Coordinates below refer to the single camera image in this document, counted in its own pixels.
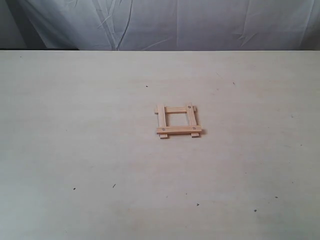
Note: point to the plain wood stick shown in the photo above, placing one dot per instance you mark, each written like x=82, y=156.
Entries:
x=175, y=110
x=162, y=121

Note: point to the plain wood stick top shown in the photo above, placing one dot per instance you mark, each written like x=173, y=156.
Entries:
x=175, y=110

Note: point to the wood stick with dark dots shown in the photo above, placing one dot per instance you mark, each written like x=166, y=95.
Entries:
x=178, y=130

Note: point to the wood stick with magnets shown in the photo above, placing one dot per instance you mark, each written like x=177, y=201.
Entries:
x=190, y=112

